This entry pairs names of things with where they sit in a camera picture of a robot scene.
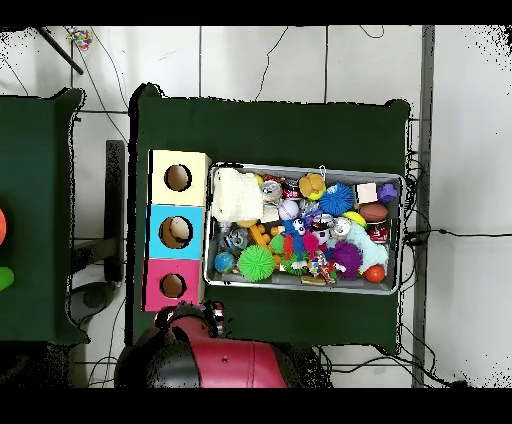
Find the cream waffle cloth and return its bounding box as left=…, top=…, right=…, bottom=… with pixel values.
left=210, top=166, right=265, bottom=223

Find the shallow wire mesh bin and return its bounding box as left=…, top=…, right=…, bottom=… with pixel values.
left=202, top=161, right=406, bottom=296

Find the side table with green cloth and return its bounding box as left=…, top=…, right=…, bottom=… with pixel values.
left=0, top=88, right=90, bottom=346

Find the black cable with plug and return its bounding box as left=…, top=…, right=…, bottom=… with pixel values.
left=403, top=227, right=512, bottom=246

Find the black rod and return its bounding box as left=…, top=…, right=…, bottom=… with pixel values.
left=34, top=26, right=85, bottom=76

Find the black upright panel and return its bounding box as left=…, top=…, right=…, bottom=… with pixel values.
left=104, top=139, right=126, bottom=283

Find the mint knitted cloth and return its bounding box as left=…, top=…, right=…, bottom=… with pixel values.
left=345, top=221, right=390, bottom=273

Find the green spiky rubber ball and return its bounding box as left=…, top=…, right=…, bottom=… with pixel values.
left=237, top=244, right=276, bottom=283

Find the purple spiky rubber ball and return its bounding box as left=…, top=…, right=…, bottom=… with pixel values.
left=330, top=240, right=364, bottom=281

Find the crushed clear plastic bottle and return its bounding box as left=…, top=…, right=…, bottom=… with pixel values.
left=218, top=224, right=250, bottom=252

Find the brown toy football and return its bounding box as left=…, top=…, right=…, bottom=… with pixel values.
left=358, top=202, right=389, bottom=224

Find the opened silver drink can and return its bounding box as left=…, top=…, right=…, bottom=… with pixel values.
left=260, top=179, right=284, bottom=203

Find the plain wooden block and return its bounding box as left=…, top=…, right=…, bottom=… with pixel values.
left=355, top=182, right=379, bottom=205

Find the white baseball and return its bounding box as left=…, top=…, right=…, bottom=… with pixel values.
left=278, top=198, right=300, bottom=222

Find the orange plush toy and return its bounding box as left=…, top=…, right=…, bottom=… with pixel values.
left=298, top=172, right=327, bottom=201

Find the wooden box with three holes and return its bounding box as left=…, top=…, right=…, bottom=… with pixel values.
left=141, top=148, right=212, bottom=314

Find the blue spiky ball with eyes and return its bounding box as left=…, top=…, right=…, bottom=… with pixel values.
left=318, top=182, right=356, bottom=217

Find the bag of colourful beads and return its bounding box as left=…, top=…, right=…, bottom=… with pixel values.
left=65, top=27, right=94, bottom=52

